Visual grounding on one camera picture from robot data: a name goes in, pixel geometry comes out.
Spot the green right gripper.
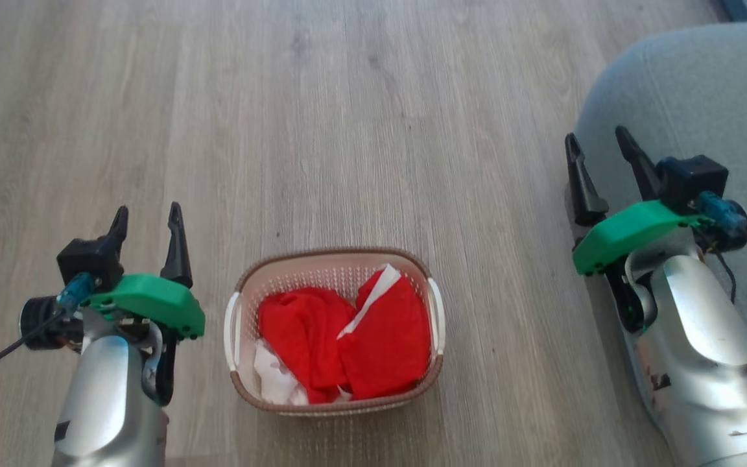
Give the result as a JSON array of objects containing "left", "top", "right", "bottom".
[{"left": 564, "top": 125, "right": 715, "bottom": 335}]

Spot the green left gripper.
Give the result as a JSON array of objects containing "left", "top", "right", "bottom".
[{"left": 88, "top": 202, "right": 206, "bottom": 407}]

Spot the red garment with white trim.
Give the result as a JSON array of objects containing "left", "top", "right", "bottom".
[{"left": 253, "top": 262, "right": 433, "bottom": 407}]

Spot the grey fabric sofa seat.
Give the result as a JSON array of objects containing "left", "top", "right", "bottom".
[{"left": 571, "top": 21, "right": 747, "bottom": 467}]

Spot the cream perforated laundry basket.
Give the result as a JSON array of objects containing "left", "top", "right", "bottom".
[{"left": 222, "top": 246, "right": 446, "bottom": 418}]

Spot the blue left cable connector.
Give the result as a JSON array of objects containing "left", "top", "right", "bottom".
[{"left": 57, "top": 272, "right": 97, "bottom": 310}]

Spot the blue cable connector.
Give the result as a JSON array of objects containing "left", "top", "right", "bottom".
[
  {"left": 698, "top": 190, "right": 745, "bottom": 238},
  {"left": 57, "top": 272, "right": 97, "bottom": 310}
]

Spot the blue right cable connector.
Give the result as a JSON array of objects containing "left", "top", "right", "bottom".
[{"left": 698, "top": 190, "right": 745, "bottom": 238}]

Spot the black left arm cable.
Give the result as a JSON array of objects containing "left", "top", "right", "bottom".
[{"left": 0, "top": 310, "right": 68, "bottom": 368}]

